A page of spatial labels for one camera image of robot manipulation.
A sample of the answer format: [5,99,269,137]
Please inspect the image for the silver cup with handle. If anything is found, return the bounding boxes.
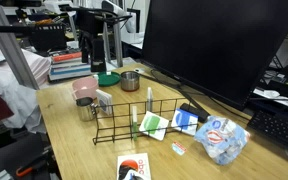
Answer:
[76,97,97,121]

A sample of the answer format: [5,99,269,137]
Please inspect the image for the green round lid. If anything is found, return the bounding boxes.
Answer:
[98,72,120,87]

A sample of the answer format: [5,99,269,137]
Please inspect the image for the orange handled tool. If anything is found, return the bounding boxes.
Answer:
[15,157,46,177]

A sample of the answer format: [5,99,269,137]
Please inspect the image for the small red white sticker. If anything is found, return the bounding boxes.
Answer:
[172,142,186,155]

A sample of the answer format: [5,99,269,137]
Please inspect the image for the large black monitor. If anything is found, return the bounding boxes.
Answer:
[142,0,288,109]

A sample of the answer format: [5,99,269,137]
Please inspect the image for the thin white upright book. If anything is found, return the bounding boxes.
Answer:
[147,87,153,111]

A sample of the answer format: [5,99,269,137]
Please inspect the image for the brown metal tin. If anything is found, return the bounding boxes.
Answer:
[121,71,140,92]

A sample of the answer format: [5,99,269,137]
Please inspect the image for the blue white plastic bag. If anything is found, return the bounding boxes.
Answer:
[194,116,250,165]

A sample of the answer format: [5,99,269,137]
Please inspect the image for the white blue square book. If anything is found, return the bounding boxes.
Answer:
[171,108,198,136]

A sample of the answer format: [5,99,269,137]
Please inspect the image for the white green book in rack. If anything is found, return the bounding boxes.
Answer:
[132,106,137,141]

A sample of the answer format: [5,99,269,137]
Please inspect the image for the black keyboard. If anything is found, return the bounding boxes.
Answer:
[248,111,288,146]

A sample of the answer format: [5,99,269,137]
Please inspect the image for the red black abc book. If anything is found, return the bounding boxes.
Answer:
[117,153,151,180]

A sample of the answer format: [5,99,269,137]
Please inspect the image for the pink bowl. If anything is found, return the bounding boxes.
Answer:
[72,77,98,99]

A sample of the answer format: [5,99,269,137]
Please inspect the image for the white cloth pile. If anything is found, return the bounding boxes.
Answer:
[0,50,51,133]

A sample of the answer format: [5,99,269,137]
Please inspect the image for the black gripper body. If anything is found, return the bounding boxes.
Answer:
[76,10,106,72]

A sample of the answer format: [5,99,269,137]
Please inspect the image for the black wire rack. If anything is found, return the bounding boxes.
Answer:
[93,98,190,144]

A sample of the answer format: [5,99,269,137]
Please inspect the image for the black monitor stand base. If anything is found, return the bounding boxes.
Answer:
[180,103,209,123]

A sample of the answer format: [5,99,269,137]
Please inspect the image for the grey metal frame post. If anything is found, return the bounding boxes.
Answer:
[0,6,39,90]

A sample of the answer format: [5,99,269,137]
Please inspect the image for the small white blue book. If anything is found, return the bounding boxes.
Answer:
[96,89,112,115]

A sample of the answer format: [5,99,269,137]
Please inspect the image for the stack of books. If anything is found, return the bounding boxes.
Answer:
[48,51,91,82]

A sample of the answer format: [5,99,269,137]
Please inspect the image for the white green square book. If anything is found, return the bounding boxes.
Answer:
[139,111,169,141]

